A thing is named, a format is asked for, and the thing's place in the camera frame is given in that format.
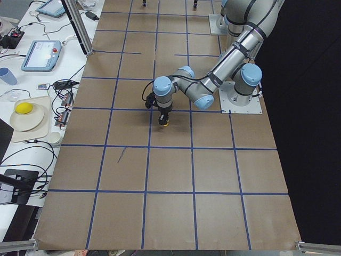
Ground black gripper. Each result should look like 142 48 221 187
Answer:
156 102 173 125

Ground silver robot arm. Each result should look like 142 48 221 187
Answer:
145 1 283 126

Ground white paper cup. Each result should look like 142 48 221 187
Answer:
47 132 63 147

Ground black power adapter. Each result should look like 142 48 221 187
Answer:
85 11 99 21

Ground beige tray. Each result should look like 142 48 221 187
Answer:
10 96 51 142

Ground yellow lemon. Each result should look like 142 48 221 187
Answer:
15 102 33 115

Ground beige plate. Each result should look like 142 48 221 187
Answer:
10 104 44 131

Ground blue teach pendant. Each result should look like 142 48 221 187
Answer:
36 0 65 18
21 40 62 72

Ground blue plastic cup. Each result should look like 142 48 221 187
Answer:
0 67 18 85

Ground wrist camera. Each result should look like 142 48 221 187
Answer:
145 92 157 109

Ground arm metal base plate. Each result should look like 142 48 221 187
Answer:
218 81 263 114
208 14 228 35

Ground aluminium frame post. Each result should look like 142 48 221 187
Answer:
61 0 93 55

